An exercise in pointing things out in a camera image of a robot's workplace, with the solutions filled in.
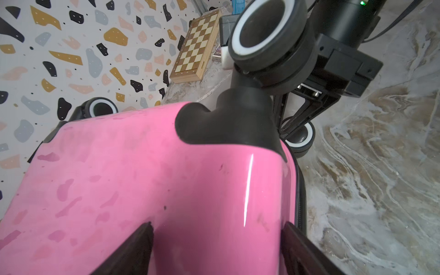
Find wooden chessboard box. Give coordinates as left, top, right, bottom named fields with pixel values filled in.
left=170, top=9, right=222, bottom=83

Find playing card deck box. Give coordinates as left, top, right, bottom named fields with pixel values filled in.
left=212, top=45, right=222, bottom=63

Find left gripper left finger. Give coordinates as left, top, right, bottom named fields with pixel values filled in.
left=92, top=222, right=154, bottom=275

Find pink hard-shell suitcase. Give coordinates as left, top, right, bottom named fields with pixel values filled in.
left=0, top=0, right=317, bottom=275

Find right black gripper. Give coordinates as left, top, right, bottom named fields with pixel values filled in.
left=273, top=34, right=383, bottom=138

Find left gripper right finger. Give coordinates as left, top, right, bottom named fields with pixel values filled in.
left=281, top=222, right=345, bottom=275

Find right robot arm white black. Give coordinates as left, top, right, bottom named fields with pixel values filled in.
left=278, top=1, right=385, bottom=140

